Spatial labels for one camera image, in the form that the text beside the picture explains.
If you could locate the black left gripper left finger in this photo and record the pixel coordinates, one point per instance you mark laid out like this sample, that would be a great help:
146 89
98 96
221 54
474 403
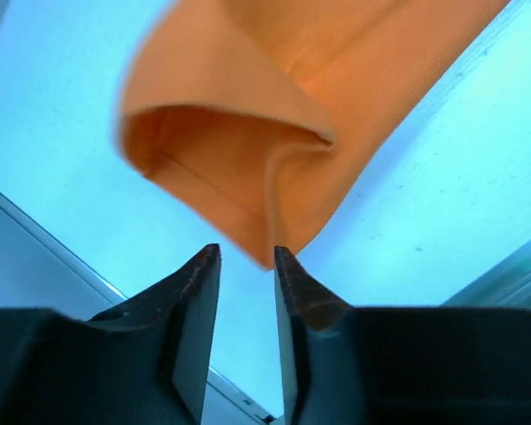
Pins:
143 361

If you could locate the aluminium frame rail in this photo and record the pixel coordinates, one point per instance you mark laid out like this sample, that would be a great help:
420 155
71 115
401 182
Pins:
38 270

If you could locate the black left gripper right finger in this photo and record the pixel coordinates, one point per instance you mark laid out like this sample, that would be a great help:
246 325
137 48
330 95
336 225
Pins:
342 364

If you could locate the orange trousers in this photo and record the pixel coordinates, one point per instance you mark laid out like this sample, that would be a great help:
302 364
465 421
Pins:
260 115

